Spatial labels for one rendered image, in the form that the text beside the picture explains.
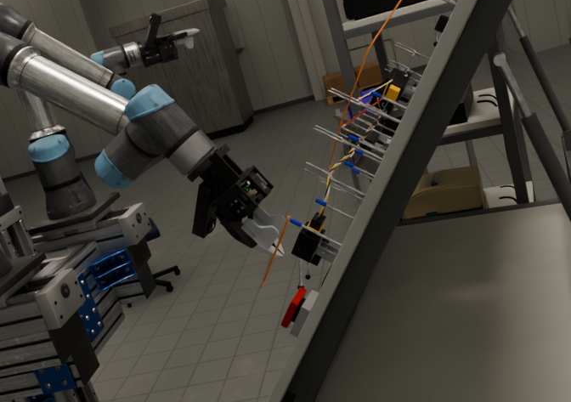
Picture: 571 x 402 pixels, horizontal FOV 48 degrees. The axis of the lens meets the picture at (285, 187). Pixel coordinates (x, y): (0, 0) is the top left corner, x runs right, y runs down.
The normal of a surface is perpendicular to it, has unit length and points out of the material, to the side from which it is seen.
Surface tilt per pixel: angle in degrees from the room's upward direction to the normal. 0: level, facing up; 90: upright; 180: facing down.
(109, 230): 90
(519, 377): 0
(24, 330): 90
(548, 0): 90
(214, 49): 90
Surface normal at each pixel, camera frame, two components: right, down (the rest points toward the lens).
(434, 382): -0.28, -0.93
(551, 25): -0.13, 0.29
